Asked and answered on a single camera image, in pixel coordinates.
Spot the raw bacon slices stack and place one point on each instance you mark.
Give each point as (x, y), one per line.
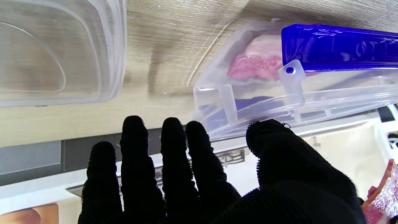
(258, 65)

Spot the clear plastic container blue tape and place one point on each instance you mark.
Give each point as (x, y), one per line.
(248, 90)

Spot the clear lid with blue label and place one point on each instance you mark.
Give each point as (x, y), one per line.
(102, 46)

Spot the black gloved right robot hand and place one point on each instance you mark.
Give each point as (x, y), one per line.
(279, 186)

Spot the raw pink bacon slice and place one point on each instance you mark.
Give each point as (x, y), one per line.
(385, 199)

